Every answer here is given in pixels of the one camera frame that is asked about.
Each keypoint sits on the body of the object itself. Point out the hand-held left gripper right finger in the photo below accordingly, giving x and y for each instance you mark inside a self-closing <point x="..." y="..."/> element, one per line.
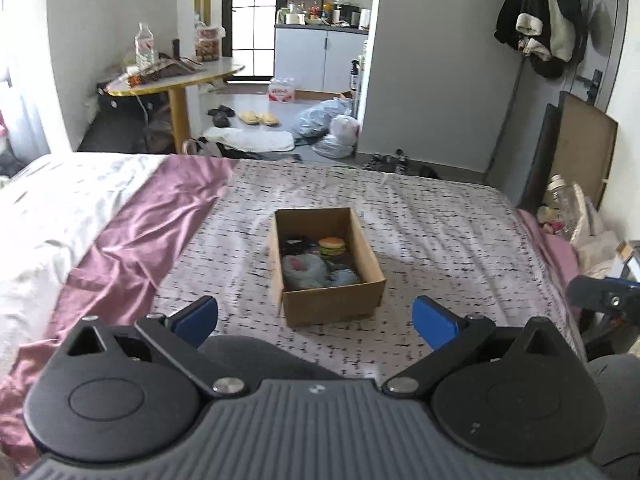
<point x="432" y="322"/>

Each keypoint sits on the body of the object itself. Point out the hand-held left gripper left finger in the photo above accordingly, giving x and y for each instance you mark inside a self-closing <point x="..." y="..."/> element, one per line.
<point x="197" y="319"/>

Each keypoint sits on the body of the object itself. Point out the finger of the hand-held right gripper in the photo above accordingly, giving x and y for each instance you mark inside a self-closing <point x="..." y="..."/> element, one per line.
<point x="597" y="294"/>

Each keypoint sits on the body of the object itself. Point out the light blue plush toy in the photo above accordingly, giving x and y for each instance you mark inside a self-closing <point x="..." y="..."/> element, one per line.
<point x="345" y="276"/>

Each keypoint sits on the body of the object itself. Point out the brown cardboard box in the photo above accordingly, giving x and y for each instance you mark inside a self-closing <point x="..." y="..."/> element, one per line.
<point x="330" y="305"/>

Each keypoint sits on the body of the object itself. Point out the grey pink plush toy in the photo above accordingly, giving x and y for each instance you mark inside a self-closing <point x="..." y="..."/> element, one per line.
<point x="300" y="270"/>

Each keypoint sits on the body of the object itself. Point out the black soft item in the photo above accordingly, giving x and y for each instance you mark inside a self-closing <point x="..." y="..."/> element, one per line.
<point x="295" y="245"/>

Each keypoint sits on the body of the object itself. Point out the burger plush toy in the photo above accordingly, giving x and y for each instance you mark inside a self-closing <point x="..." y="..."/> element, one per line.
<point x="331" y="246"/>

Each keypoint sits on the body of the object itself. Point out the white crumpled plastic bag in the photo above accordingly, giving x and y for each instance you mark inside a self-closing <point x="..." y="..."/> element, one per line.
<point x="595" y="232"/>

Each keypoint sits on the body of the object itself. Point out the pink bed sheet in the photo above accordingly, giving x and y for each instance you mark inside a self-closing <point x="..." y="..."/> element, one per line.
<point x="547" y="240"/>

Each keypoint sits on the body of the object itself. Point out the mauve satin cover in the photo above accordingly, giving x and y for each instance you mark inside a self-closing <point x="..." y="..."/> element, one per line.
<point x="140" y="240"/>

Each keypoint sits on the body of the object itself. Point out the clear plastic jar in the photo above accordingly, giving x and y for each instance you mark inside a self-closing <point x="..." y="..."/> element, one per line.
<point x="561" y="201"/>

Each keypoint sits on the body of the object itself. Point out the dash-printed bed blanket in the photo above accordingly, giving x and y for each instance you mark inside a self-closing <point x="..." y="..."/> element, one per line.
<point x="425" y="220"/>

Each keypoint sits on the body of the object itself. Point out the person's right leg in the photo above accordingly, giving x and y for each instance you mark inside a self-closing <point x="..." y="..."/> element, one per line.
<point x="616" y="410"/>

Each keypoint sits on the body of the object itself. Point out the black flat board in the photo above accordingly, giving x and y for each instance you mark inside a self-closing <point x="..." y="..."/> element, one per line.
<point x="542" y="155"/>

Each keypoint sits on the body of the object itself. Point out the brown cardboard sheet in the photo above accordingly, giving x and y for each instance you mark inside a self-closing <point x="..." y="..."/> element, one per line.
<point x="585" y="145"/>

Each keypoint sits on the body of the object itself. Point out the pile of dark shoes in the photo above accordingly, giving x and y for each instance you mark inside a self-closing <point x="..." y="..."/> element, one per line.
<point x="395" y="163"/>

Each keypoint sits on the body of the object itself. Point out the white duvet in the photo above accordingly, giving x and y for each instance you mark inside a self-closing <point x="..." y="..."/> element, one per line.
<point x="50" y="210"/>

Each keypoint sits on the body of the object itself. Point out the white floor mat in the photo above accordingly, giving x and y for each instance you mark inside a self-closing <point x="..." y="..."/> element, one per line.
<point x="250" y="138"/>

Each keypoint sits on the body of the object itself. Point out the black slipper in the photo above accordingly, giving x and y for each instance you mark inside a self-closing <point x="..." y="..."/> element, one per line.
<point x="223" y="110"/>
<point x="220" y="120"/>

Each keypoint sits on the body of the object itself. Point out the pale plastic bag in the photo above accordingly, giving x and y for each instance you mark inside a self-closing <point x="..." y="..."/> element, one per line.
<point x="332" y="148"/>

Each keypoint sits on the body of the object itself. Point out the yellow slipper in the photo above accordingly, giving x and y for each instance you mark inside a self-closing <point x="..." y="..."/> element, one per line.
<point x="248" y="117"/>
<point x="270" y="119"/>

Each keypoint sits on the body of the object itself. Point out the white red-printed plastic bag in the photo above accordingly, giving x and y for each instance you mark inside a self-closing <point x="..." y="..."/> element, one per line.
<point x="345" y="129"/>

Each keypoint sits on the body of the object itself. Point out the black case under table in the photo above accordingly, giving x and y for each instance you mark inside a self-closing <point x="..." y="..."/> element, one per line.
<point x="120" y="121"/>

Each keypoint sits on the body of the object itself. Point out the white plastic bags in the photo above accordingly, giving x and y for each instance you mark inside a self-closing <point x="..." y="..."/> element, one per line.
<point x="320" y="117"/>

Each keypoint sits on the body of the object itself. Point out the round yellow-edged table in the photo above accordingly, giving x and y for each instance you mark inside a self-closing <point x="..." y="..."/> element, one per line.
<point x="175" y="76"/>

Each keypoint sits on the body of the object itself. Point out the clear snack jar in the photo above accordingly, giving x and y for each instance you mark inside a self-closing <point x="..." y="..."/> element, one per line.
<point x="209" y="42"/>

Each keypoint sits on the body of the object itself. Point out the clear plastic water bottle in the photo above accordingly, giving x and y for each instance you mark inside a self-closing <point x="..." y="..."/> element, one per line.
<point x="145" y="46"/>

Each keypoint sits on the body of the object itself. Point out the hanging dark and white clothes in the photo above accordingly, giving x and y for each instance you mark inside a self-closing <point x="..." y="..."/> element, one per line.
<point x="545" y="15"/>

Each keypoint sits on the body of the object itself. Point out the white kitchen cabinet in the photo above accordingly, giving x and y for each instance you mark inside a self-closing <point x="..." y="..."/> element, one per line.
<point x="320" y="55"/>

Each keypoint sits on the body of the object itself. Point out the white paper towel roll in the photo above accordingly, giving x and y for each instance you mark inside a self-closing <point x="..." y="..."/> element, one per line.
<point x="365" y="17"/>

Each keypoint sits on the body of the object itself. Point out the black framed glass door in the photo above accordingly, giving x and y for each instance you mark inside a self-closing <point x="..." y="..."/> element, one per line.
<point x="250" y="10"/>

